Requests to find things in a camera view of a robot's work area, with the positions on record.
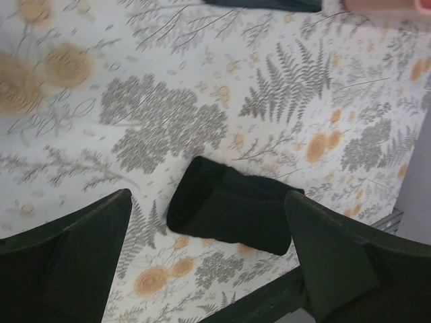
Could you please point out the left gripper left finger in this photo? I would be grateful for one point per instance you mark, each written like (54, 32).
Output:
(62, 271)

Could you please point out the folded grey-blue towel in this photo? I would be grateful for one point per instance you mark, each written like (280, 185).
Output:
(302, 6)

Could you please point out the aluminium frame rail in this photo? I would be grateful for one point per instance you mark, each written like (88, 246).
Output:
(390, 223)

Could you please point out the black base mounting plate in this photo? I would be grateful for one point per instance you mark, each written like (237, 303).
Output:
(266, 304)

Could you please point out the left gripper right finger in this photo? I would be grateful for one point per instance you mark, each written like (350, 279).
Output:
(354, 272)

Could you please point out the pink divided organizer tray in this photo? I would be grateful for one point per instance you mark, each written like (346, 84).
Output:
(388, 6)

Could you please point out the black underwear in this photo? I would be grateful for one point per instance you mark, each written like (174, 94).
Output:
(215, 201)

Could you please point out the floral patterned table mat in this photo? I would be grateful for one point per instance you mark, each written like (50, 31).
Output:
(97, 96)

